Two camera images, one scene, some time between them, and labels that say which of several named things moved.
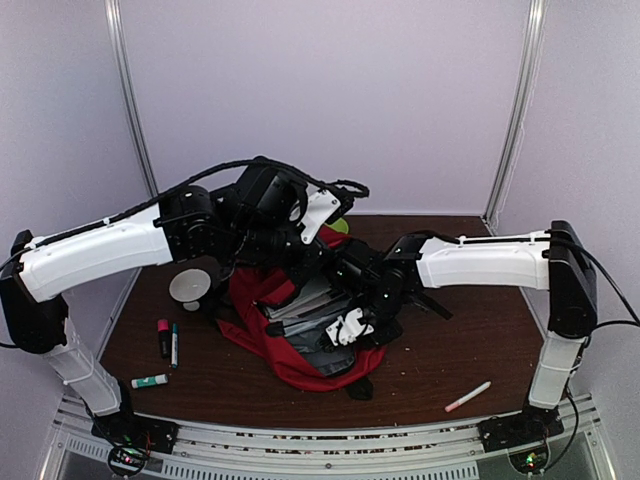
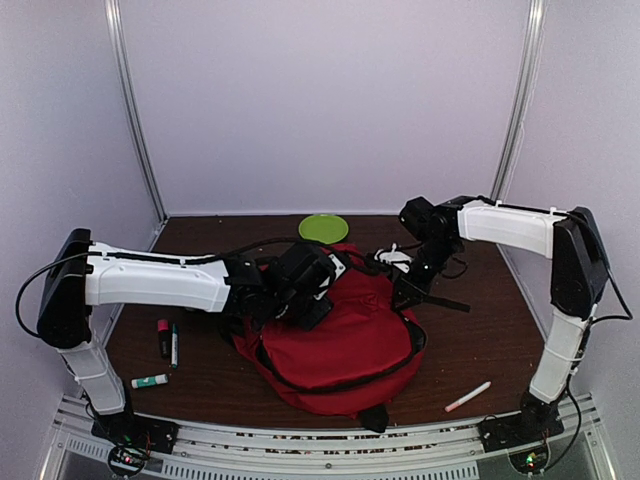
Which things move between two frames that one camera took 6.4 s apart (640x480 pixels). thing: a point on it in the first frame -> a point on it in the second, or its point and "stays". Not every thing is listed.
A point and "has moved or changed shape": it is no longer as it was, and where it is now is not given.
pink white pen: (453, 405) stays
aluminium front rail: (208, 452) stays
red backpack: (252, 287) has moved or changed shape
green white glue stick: (159, 379) stays
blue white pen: (174, 347) stays
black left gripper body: (261, 244) -> (294, 307)
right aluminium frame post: (538, 15) stays
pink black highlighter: (164, 337) stays
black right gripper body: (386, 306) -> (437, 254)
